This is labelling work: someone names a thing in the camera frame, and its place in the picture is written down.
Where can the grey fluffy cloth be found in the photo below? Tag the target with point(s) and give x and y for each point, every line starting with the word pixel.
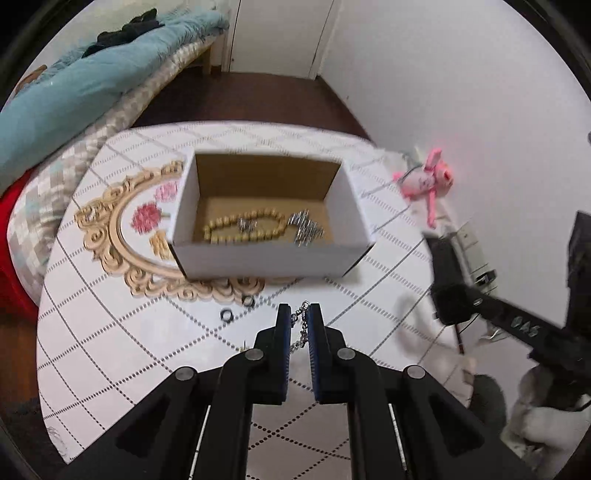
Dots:
pixel 487 399

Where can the white cardboard box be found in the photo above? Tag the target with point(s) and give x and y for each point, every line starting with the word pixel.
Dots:
pixel 258 261

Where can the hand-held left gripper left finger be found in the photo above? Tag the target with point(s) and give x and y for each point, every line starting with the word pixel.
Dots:
pixel 283 355

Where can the red cloth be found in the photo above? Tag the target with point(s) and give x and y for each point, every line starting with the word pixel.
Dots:
pixel 11 258

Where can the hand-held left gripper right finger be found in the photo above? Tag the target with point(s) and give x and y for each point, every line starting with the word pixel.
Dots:
pixel 316 360

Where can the white door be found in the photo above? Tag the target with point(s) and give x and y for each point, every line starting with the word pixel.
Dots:
pixel 277 34

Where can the white fluffy cloth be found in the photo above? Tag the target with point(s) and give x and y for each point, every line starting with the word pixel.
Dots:
pixel 545 420

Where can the black clothes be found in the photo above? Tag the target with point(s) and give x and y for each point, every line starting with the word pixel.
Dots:
pixel 122 32

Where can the round white patterned table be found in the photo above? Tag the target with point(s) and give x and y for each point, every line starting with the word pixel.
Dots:
pixel 115 332

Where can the wooden bed frame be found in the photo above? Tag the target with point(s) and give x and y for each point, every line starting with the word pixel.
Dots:
pixel 213 57

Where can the pink plush toy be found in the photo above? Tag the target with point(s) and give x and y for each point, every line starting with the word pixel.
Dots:
pixel 425 181

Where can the small silver charm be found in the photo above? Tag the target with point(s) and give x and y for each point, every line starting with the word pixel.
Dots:
pixel 247 225

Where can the white wall socket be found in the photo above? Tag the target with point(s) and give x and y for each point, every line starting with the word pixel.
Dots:
pixel 468 240

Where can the light blue blanket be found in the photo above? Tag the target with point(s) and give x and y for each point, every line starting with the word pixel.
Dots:
pixel 69 101

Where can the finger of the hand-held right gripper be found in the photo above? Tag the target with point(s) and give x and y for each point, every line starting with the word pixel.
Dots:
pixel 450 286

